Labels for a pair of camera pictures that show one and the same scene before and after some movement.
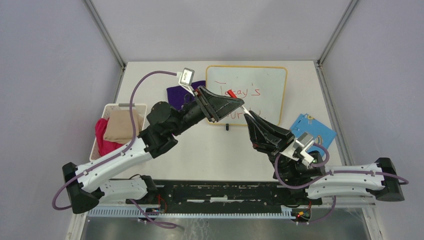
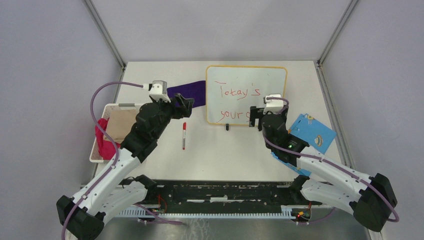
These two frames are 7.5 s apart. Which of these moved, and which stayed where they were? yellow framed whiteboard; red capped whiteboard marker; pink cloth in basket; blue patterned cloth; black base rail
Moved: red capped whiteboard marker
Stayed: blue patterned cloth; pink cloth in basket; yellow framed whiteboard; black base rail
